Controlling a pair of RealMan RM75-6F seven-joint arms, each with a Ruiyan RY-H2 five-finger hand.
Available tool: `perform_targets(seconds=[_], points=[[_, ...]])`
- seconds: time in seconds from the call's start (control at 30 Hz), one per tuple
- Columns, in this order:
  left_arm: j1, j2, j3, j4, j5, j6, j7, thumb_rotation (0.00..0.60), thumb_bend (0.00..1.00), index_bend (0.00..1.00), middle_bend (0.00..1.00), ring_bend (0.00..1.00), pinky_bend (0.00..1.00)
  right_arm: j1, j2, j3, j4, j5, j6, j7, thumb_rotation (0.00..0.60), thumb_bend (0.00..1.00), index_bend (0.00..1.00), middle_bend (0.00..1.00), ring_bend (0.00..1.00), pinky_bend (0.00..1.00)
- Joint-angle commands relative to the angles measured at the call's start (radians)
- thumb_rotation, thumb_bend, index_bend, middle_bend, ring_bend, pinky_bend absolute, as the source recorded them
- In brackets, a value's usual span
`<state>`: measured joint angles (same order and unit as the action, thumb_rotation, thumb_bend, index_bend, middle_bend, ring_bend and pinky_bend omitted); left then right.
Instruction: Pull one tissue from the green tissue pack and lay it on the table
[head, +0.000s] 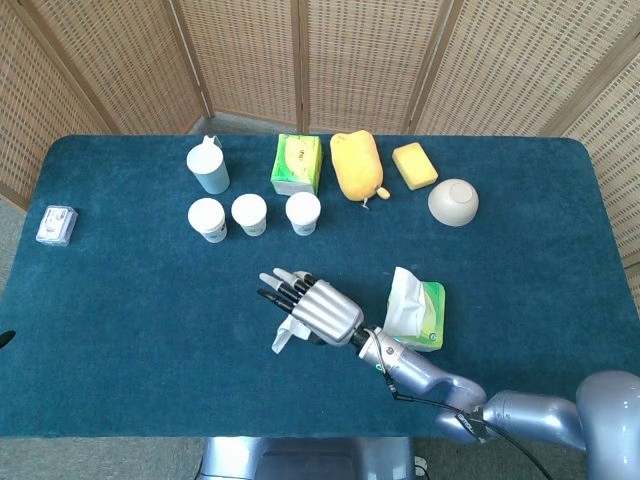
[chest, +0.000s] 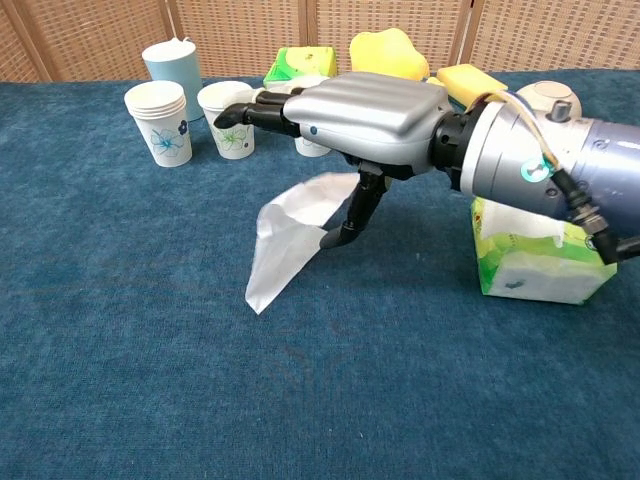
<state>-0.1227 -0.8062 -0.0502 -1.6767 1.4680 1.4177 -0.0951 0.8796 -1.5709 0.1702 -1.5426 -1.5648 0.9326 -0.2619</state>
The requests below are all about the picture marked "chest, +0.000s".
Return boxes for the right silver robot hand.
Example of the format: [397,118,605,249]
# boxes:
[213,71,454,250]

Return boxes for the white tissue paper sheet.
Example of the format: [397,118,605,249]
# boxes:
[244,171,361,315]

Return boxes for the green tissue pack sealed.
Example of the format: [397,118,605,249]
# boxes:
[263,45,339,92]

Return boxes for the green tissue pack opened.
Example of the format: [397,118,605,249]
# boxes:
[469,196,618,306]

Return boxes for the floral paper cup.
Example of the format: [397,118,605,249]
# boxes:
[293,133,334,158]
[196,81,257,161]

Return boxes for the yellow plush toy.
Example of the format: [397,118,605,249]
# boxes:
[348,28,430,82]

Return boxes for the yellow sponge block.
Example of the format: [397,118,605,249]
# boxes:
[436,63,509,107]

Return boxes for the wicker folding screen panel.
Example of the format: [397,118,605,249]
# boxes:
[305,0,474,71]
[0,0,49,84]
[167,0,314,79]
[9,0,176,84]
[459,0,640,74]

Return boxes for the beige upturned bowl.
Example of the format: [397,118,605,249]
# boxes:
[514,80,584,120]

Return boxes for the light blue tall cup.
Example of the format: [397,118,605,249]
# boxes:
[141,37,205,123]

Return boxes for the stacked floral paper cups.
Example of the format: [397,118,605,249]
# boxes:
[123,80,194,168]

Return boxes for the blue table cloth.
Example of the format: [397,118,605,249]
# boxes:
[0,69,640,480]

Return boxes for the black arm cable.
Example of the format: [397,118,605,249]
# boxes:
[547,167,640,267]

